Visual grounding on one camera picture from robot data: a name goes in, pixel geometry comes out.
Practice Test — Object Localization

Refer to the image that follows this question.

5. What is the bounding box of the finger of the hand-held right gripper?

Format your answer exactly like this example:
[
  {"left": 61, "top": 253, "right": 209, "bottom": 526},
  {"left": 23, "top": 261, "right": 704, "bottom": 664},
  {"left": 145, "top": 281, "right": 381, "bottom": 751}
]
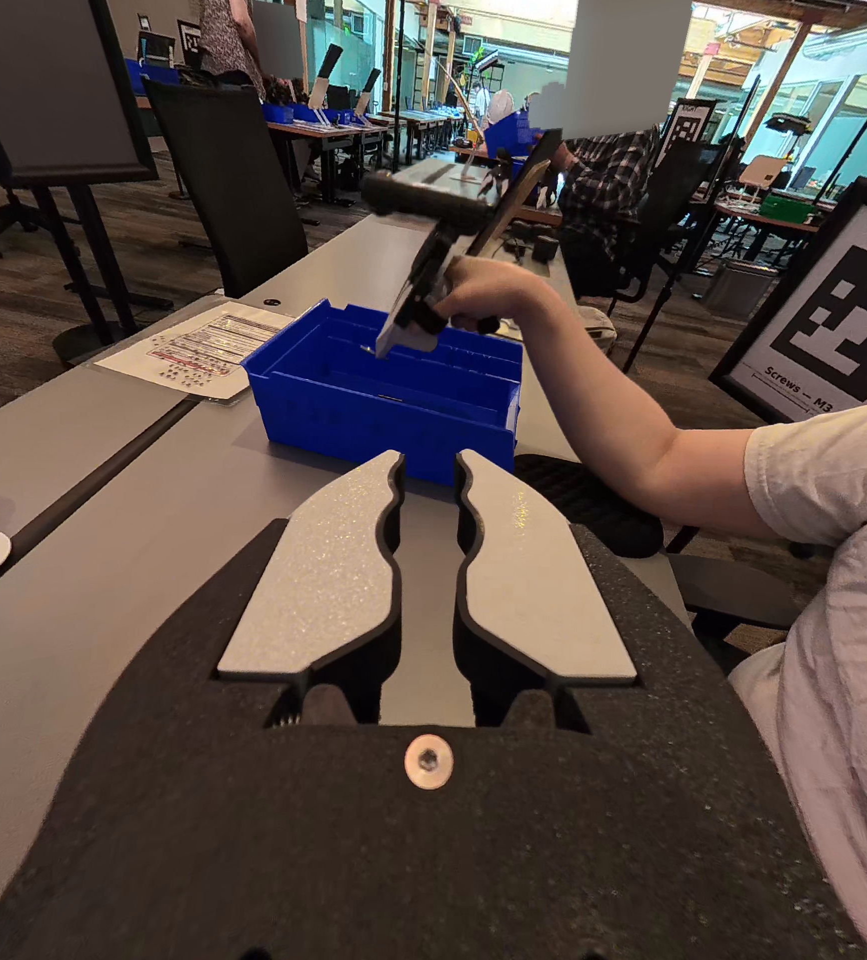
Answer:
[{"left": 375, "top": 303, "right": 438, "bottom": 360}]

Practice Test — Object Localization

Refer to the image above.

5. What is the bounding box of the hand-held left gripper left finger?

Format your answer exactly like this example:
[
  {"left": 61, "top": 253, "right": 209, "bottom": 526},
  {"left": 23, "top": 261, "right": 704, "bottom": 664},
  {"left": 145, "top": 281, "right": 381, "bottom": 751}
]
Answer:
[{"left": 216, "top": 448, "right": 408, "bottom": 725}]

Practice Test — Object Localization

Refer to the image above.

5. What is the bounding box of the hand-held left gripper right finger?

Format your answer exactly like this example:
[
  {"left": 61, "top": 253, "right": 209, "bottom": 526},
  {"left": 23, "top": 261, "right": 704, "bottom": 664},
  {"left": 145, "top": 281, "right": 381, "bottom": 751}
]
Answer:
[{"left": 453, "top": 448, "right": 639, "bottom": 726}]

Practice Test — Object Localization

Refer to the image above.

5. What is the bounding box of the blue plastic bin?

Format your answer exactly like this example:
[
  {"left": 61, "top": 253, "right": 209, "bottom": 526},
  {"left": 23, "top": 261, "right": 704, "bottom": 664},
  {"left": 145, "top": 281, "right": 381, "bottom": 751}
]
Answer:
[{"left": 242, "top": 298, "right": 523, "bottom": 487}]

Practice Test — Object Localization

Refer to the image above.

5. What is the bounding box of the person's right hand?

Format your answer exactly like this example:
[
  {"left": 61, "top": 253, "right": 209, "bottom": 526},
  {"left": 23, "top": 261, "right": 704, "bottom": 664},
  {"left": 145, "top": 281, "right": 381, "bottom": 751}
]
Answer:
[{"left": 437, "top": 253, "right": 557, "bottom": 331}]

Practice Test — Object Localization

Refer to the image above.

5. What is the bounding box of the black mesh office chair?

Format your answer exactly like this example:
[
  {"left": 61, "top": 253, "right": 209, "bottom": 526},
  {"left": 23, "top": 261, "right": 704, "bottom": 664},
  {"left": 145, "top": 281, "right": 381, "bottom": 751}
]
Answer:
[{"left": 514, "top": 453, "right": 806, "bottom": 676}]

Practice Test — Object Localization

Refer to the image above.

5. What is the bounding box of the dark slanted document stand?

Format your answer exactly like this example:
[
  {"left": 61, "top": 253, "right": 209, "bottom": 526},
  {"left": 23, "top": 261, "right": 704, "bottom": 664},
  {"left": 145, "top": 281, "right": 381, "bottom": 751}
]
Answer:
[{"left": 469, "top": 127, "right": 564, "bottom": 256}]

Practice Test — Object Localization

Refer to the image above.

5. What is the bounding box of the black high-back office chair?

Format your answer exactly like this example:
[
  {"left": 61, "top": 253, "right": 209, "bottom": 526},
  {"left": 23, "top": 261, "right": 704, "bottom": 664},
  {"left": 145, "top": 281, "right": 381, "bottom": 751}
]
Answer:
[{"left": 141, "top": 77, "right": 309, "bottom": 300}]

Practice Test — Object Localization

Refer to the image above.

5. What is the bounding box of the laminated reference sheet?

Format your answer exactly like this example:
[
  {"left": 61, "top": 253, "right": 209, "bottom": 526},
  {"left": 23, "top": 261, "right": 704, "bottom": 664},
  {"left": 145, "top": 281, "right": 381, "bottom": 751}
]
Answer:
[{"left": 94, "top": 300, "right": 298, "bottom": 406}]

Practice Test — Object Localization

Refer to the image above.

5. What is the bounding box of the small framed marker poster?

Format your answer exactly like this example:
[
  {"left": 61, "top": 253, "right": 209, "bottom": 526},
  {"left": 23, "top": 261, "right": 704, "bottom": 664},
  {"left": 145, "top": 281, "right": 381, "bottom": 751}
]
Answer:
[{"left": 654, "top": 97, "right": 716, "bottom": 170}]

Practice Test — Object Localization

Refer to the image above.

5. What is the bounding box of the grey trash bin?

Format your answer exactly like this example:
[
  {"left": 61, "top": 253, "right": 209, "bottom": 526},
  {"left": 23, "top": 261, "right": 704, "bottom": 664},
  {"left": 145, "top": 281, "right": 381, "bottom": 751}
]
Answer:
[{"left": 703, "top": 258, "right": 780, "bottom": 316}]

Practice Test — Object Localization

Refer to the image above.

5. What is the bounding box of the green box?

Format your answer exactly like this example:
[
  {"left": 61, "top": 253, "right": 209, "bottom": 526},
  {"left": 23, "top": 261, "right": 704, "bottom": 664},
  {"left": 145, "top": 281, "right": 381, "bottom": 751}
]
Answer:
[{"left": 759, "top": 193, "right": 813, "bottom": 225}]

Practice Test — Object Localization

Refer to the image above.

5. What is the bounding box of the grey framed display panel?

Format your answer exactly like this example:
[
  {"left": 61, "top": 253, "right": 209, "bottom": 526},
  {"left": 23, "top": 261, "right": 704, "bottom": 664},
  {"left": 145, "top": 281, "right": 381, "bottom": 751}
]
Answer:
[{"left": 0, "top": 0, "right": 159, "bottom": 189}]

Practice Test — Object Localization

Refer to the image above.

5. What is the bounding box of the framed black-white marker poster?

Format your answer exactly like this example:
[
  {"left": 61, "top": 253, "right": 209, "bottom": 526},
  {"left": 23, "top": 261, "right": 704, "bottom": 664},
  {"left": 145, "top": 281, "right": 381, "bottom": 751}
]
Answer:
[{"left": 709, "top": 176, "right": 867, "bottom": 425}]

